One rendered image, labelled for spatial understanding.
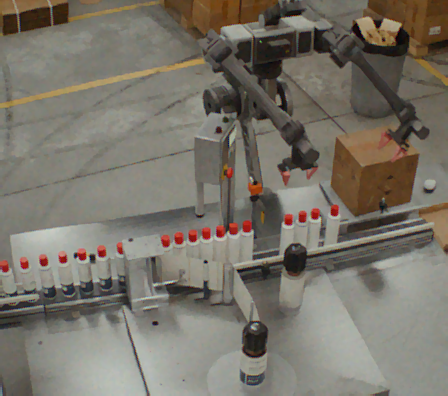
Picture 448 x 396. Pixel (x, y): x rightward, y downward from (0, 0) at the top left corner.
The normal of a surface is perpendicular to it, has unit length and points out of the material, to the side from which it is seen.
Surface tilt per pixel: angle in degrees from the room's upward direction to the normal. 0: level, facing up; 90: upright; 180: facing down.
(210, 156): 90
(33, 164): 0
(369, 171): 90
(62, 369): 0
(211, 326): 0
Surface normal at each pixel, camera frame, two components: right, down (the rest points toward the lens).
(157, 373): 0.02, -0.81
